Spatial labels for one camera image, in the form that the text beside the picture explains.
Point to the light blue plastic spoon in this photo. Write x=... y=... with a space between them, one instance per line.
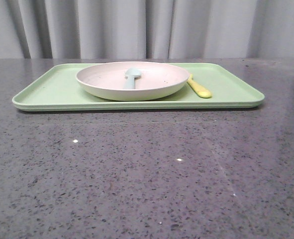
x=131 y=74

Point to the light green plastic tray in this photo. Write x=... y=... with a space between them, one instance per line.
x=58 y=90

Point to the grey pleated curtain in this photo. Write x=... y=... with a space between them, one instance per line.
x=146 y=29

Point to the beige round plate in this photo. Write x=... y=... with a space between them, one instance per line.
x=109 y=80

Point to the yellow plastic fork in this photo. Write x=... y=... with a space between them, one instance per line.
x=200 y=90

